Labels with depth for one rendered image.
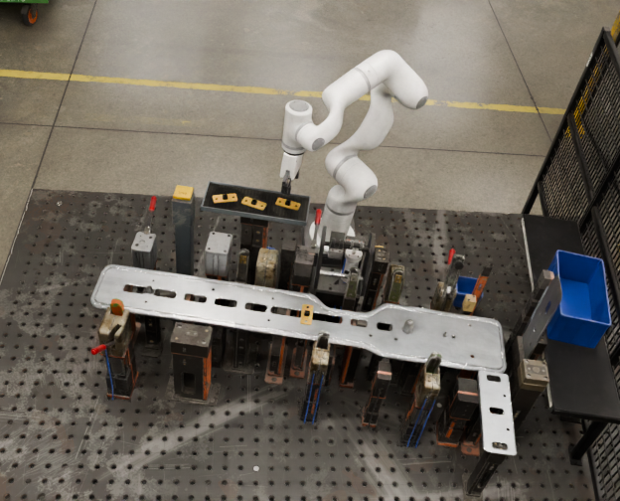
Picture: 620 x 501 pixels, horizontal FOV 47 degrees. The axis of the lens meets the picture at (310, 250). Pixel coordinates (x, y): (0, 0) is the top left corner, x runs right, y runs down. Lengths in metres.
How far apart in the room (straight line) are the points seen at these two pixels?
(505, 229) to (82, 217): 1.86
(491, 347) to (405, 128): 2.77
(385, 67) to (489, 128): 2.91
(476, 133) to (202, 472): 3.41
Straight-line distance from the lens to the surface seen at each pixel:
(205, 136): 4.70
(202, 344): 2.26
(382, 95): 2.57
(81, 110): 4.95
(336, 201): 2.74
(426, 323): 2.45
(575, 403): 2.41
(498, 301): 3.03
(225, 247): 2.42
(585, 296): 2.72
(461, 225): 3.29
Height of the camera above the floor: 2.85
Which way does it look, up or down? 46 degrees down
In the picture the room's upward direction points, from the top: 9 degrees clockwise
